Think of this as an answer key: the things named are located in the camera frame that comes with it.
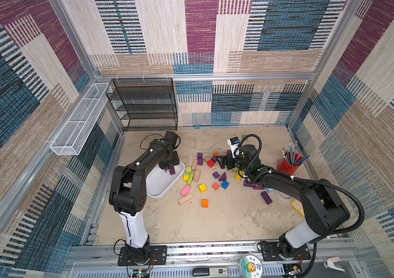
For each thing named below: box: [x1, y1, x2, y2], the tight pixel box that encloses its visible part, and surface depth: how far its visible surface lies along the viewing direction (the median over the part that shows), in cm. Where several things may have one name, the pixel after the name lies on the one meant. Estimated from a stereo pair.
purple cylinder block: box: [260, 191, 273, 205], surface depth 90 cm
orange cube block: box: [201, 199, 210, 208], surface depth 89 cm
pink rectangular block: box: [180, 184, 192, 197], surface depth 93 cm
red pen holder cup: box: [276, 141, 311, 176], surface depth 94 cm
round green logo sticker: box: [240, 254, 264, 278], surface depth 65 cm
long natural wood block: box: [177, 192, 195, 205], surface depth 91 cm
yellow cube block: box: [198, 183, 207, 194], surface depth 93 cm
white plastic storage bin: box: [145, 160, 186, 200], surface depth 95 cm
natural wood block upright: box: [193, 169, 202, 183], surface depth 98 cm
